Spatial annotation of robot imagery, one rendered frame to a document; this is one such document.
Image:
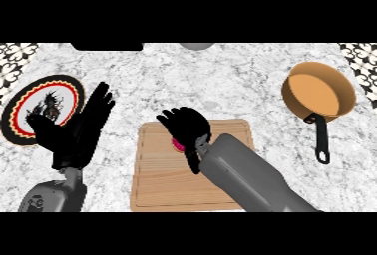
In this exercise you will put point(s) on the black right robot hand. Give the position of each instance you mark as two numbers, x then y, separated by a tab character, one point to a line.
189	127

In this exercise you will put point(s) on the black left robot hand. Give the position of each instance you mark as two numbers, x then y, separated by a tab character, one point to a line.
79	132

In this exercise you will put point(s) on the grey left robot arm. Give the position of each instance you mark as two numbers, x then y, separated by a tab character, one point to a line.
57	194

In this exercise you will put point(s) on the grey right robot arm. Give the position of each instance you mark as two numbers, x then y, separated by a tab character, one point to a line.
251	176

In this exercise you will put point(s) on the pink cupcake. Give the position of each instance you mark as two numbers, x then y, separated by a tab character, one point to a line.
177	145

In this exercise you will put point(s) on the wooden cutting board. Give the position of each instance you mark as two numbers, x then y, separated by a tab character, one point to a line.
168	179

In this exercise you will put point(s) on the patterned round plate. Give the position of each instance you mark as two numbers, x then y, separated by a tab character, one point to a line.
35	106

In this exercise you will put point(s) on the grey round object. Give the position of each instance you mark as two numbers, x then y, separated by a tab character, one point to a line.
196	46

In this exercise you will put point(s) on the black appliance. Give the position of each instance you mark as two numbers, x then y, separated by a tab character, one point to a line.
109	46

